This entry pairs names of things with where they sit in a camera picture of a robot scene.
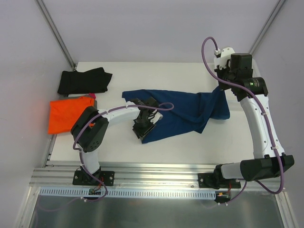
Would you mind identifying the blue t shirt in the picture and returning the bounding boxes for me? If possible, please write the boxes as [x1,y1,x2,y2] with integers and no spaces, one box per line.
[122,87,230,144]

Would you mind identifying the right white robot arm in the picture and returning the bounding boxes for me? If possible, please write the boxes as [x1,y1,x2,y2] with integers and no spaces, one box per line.
[212,53,294,188]

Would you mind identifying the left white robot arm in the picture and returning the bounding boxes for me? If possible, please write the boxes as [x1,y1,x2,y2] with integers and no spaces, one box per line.
[71,97,163,184]

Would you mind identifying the white plastic basket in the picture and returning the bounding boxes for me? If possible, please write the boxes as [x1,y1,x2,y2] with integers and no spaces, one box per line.
[213,57,222,71]

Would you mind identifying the pink folded t shirt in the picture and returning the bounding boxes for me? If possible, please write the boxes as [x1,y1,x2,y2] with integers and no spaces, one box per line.
[88,93,96,99]

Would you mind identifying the black folded t shirt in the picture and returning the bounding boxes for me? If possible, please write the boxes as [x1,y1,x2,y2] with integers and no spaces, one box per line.
[57,67,113,95]

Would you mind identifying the right corner aluminium profile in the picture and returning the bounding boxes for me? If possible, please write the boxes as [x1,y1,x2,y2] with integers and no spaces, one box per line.
[248,0,287,55]

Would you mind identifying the corner aluminium profile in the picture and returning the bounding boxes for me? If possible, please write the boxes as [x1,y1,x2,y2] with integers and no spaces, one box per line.
[35,0,76,69]
[248,0,287,55]

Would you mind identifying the orange folded t shirt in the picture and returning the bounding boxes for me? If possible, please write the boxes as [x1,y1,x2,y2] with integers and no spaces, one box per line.
[48,96,95,134]

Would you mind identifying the left corner aluminium profile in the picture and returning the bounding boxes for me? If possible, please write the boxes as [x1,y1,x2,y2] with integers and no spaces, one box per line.
[35,0,76,69]

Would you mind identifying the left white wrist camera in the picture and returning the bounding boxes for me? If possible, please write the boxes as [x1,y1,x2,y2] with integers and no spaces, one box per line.
[149,113,163,124]

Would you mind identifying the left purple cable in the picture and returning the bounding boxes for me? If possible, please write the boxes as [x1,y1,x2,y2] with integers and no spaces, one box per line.
[72,102,174,171]

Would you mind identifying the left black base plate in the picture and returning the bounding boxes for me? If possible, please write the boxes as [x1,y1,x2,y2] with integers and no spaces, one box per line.
[72,170,115,186]

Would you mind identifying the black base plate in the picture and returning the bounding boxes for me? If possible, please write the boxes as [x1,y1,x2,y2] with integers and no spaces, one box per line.
[198,173,241,190]
[72,170,115,186]

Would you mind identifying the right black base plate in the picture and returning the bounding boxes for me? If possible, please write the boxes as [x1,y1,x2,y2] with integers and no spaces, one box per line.
[198,173,241,190]

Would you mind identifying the aluminium mounting rail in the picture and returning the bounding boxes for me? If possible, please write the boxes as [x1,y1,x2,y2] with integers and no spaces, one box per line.
[28,161,285,190]

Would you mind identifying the white slotted cable duct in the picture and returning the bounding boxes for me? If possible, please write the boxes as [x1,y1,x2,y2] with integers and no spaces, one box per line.
[39,187,216,200]

